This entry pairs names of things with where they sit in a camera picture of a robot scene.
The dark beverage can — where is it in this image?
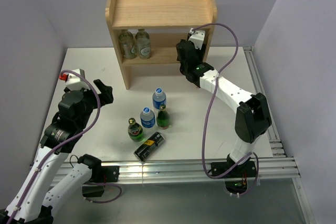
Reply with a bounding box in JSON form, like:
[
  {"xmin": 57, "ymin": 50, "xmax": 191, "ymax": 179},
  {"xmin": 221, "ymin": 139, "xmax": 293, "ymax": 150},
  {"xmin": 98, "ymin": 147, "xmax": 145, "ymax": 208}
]
[{"xmin": 134, "ymin": 132, "xmax": 165, "ymax": 162}]

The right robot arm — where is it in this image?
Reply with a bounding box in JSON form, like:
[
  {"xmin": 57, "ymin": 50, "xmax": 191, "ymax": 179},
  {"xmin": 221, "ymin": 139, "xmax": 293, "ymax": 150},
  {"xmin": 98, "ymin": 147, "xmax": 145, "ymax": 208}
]
[{"xmin": 176, "ymin": 30, "xmax": 272, "ymax": 177}]

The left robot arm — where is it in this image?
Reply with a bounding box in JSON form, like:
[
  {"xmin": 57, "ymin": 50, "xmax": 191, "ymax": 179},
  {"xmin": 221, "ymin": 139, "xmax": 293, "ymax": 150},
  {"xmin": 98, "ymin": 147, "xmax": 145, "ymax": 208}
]
[{"xmin": 1, "ymin": 79, "xmax": 113, "ymax": 223}]

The wooden two-tier shelf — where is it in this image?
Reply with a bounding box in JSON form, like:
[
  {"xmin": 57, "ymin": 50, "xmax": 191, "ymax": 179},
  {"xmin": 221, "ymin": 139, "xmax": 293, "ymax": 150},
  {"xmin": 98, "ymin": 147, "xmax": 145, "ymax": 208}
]
[{"xmin": 105, "ymin": 0, "xmax": 217, "ymax": 89}]

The clear glass bottle right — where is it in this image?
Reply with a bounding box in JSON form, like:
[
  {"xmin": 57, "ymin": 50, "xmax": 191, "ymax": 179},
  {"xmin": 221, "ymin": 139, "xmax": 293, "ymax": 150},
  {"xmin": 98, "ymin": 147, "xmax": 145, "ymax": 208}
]
[{"xmin": 135, "ymin": 29, "xmax": 151, "ymax": 59}]

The clear glass bottle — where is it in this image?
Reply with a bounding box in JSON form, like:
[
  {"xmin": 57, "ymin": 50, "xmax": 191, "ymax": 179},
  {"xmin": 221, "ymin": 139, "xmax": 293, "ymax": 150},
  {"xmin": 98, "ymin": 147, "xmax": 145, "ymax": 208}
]
[
  {"xmin": 135, "ymin": 29, "xmax": 151, "ymax": 59},
  {"xmin": 119, "ymin": 29, "xmax": 136, "ymax": 59}
]

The green glass bottle front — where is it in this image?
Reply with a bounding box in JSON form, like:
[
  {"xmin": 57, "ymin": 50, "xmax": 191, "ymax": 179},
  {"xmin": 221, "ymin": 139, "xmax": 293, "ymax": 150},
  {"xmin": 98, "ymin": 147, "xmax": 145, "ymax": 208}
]
[{"xmin": 128, "ymin": 118, "xmax": 144, "ymax": 142}]

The green glass bottle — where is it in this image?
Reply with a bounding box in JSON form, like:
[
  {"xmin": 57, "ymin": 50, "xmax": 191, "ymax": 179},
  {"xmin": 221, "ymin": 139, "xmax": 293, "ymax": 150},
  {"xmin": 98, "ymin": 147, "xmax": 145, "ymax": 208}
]
[
  {"xmin": 128, "ymin": 118, "xmax": 144, "ymax": 142},
  {"xmin": 156, "ymin": 104, "xmax": 170, "ymax": 130}
]

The water bottle blue label front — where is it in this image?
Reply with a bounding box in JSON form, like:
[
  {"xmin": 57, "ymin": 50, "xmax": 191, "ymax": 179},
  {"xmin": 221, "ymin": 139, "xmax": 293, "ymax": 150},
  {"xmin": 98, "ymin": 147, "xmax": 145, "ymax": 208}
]
[{"xmin": 140, "ymin": 107, "xmax": 155, "ymax": 129}]

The water bottle blue label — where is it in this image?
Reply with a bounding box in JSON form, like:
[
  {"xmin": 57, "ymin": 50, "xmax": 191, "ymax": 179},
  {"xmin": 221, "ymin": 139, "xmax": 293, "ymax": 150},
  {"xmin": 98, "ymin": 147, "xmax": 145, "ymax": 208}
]
[
  {"xmin": 140, "ymin": 107, "xmax": 155, "ymax": 129},
  {"xmin": 152, "ymin": 88, "xmax": 166, "ymax": 115}
]

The water bottle blue label rear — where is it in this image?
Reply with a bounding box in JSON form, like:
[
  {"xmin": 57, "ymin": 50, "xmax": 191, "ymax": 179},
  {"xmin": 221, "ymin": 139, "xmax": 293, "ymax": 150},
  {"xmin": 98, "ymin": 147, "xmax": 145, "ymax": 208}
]
[{"xmin": 152, "ymin": 88, "xmax": 166, "ymax": 115}]

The clear glass bottle left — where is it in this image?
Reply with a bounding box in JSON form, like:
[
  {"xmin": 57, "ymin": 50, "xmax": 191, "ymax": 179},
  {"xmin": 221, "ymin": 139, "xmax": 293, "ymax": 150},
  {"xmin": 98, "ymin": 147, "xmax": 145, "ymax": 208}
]
[{"xmin": 119, "ymin": 29, "xmax": 136, "ymax": 59}]

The green glass bottle rear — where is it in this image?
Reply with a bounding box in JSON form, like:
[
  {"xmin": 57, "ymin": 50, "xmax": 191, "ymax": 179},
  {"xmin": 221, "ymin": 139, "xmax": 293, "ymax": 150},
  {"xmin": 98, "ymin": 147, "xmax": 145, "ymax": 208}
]
[{"xmin": 156, "ymin": 104, "xmax": 170, "ymax": 130}]

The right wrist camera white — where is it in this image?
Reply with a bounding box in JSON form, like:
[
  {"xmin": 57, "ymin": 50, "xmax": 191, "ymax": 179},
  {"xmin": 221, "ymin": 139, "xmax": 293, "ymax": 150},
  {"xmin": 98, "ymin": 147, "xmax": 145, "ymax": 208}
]
[{"xmin": 187, "ymin": 28, "xmax": 206, "ymax": 50}]

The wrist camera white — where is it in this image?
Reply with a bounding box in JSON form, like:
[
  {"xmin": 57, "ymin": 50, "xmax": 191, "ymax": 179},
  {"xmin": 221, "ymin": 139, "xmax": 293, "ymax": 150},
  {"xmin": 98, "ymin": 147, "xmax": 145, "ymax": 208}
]
[
  {"xmin": 59, "ymin": 73, "xmax": 89, "ymax": 92},
  {"xmin": 187, "ymin": 28, "xmax": 206, "ymax": 50}
]

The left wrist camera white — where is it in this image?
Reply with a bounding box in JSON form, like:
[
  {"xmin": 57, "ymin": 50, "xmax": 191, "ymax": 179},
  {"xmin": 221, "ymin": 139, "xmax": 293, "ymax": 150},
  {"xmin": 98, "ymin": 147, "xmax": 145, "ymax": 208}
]
[{"xmin": 59, "ymin": 73, "xmax": 89, "ymax": 92}]

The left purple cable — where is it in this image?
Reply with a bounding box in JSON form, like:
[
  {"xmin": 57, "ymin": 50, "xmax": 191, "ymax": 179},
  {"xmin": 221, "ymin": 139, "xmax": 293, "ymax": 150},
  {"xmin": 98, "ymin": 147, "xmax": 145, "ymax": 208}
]
[{"xmin": 4, "ymin": 69, "xmax": 122, "ymax": 224}]

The purple cable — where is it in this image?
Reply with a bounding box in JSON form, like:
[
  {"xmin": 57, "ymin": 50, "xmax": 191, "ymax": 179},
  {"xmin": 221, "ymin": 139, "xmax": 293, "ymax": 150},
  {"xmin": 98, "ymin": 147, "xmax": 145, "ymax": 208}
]
[
  {"xmin": 193, "ymin": 23, "xmax": 260, "ymax": 198},
  {"xmin": 4, "ymin": 69, "xmax": 122, "ymax": 224}
]

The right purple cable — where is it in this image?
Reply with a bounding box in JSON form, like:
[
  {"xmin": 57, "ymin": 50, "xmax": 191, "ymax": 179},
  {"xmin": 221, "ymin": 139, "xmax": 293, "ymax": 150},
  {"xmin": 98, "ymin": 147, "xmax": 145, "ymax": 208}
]
[{"xmin": 193, "ymin": 23, "xmax": 260, "ymax": 198}]

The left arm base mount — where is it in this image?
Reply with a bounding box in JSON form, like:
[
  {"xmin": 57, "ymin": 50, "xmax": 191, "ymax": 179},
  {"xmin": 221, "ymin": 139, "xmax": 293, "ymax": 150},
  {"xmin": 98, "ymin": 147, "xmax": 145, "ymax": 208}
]
[{"xmin": 82, "ymin": 166, "xmax": 120, "ymax": 200}]

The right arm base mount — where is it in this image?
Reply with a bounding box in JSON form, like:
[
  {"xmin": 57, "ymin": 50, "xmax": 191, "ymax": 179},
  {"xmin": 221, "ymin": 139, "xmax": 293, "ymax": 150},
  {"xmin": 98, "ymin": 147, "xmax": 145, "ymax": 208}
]
[{"xmin": 208, "ymin": 160, "xmax": 259, "ymax": 198}]

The aluminium front rail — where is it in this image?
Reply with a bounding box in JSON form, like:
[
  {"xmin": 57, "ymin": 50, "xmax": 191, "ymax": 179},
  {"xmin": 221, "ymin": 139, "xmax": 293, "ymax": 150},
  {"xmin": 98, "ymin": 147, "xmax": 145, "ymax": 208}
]
[{"xmin": 102, "ymin": 157, "xmax": 300, "ymax": 184}]

